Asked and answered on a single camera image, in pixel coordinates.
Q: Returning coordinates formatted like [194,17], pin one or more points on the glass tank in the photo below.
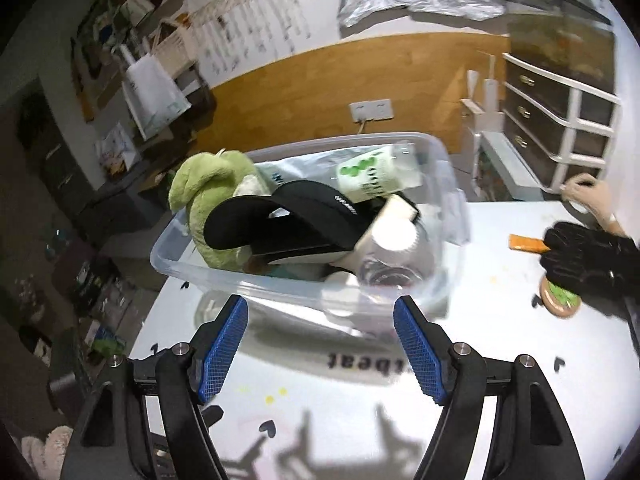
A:
[560,45]

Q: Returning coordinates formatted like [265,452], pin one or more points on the black glove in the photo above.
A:
[585,260]

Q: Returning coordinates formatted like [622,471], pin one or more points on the white packet with green print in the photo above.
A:
[370,170]

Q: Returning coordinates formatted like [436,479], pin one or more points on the pink fuzzy slipper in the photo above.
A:
[47,450]

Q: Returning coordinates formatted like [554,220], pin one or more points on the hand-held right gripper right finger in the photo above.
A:
[417,355]

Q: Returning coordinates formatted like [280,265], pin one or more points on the green plush toy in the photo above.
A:
[210,180]

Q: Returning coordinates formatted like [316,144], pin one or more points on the white bench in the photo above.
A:
[510,160]

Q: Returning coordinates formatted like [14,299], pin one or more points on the orange card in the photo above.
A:
[527,243]

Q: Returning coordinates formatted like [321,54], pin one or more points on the printed paper sheet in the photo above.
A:
[117,150]

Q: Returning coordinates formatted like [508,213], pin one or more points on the clear bottle with white cap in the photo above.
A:
[392,232]

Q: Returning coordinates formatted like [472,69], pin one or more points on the white wall socket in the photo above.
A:
[372,110]

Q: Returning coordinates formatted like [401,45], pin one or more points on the white wall poster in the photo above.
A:
[240,30]

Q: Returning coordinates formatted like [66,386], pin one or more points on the clear plastic cup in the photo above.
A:
[395,275]

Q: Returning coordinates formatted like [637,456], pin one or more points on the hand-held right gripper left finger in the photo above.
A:
[222,352]

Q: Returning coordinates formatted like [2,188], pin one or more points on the clear plastic storage container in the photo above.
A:
[300,295]

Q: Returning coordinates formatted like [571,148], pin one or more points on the white paper bag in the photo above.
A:
[150,95]

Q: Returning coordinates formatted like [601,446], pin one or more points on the cluttered shelf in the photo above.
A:
[110,20]

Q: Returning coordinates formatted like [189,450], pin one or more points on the white plastic bag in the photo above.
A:
[300,170]

